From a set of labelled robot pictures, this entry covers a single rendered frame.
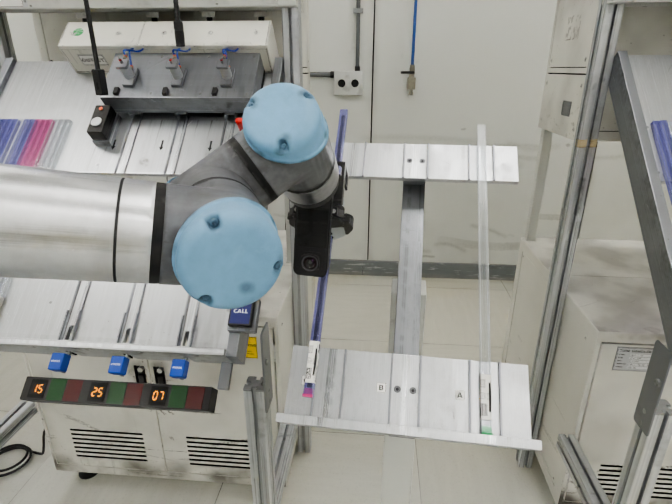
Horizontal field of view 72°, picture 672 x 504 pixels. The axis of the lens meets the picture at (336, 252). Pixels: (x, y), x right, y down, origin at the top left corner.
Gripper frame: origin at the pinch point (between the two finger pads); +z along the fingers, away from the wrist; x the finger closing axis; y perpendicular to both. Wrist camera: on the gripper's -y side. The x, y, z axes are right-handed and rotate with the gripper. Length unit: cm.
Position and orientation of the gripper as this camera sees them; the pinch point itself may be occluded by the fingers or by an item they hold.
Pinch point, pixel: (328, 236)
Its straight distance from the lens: 76.1
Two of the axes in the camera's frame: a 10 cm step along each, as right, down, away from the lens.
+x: -9.9, -0.6, 1.3
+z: 1.2, 2.3, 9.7
